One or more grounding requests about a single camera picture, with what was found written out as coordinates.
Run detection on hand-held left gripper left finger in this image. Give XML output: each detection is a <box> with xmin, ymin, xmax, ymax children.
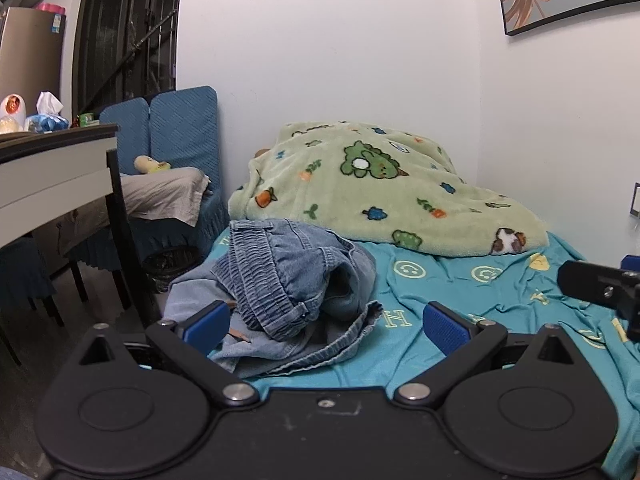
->
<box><xmin>65</xmin><ymin>300</ymin><xmax>261</xmax><ymax>408</ymax></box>

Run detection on blue printed tissue pack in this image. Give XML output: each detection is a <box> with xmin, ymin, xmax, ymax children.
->
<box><xmin>23</xmin><ymin>91</ymin><xmax>70</xmax><ymax>134</ymax></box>

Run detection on green printed fleece blanket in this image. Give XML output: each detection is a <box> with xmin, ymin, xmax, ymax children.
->
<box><xmin>228</xmin><ymin>121</ymin><xmax>548</xmax><ymax>257</ymax></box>

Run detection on dark teal covered chair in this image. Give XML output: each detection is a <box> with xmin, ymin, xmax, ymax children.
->
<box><xmin>0</xmin><ymin>236</ymin><xmax>66</xmax><ymax>367</ymax></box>

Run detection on white egg-shaped gadget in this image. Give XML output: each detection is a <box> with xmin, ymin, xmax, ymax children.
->
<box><xmin>0</xmin><ymin>93</ymin><xmax>26</xmax><ymax>134</ymax></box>

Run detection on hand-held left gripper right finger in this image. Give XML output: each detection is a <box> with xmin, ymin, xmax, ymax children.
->
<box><xmin>394</xmin><ymin>301</ymin><xmax>592</xmax><ymax>408</ymax></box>

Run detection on dark metal door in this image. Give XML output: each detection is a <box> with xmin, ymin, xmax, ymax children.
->
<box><xmin>71</xmin><ymin>0</ymin><xmax>185</xmax><ymax>117</ymax></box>

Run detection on yellow plush toy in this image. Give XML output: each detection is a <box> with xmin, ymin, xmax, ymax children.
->
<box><xmin>134</xmin><ymin>155</ymin><xmax>172</xmax><ymax>175</ymax></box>

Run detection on golden refrigerator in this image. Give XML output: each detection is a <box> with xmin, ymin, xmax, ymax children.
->
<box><xmin>0</xmin><ymin>6</ymin><xmax>67</xmax><ymax>111</ymax></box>

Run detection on teal printed bed sheet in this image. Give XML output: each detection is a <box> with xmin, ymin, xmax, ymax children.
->
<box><xmin>206</xmin><ymin>225</ymin><xmax>640</xmax><ymax>478</ymax></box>

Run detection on white table with black legs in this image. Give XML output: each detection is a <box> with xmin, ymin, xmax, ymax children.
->
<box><xmin>0</xmin><ymin>122</ymin><xmax>163</xmax><ymax>328</ymax></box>

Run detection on beige cloth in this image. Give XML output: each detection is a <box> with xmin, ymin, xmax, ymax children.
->
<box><xmin>119</xmin><ymin>167</ymin><xmax>212</xmax><ymax>229</ymax></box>

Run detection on black bin with bag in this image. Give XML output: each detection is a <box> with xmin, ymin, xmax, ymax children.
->
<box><xmin>142</xmin><ymin>247</ymin><xmax>202</xmax><ymax>294</ymax></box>

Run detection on blue denim jeans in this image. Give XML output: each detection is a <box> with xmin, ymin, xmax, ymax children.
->
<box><xmin>164</xmin><ymin>218</ymin><xmax>383</xmax><ymax>380</ymax></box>

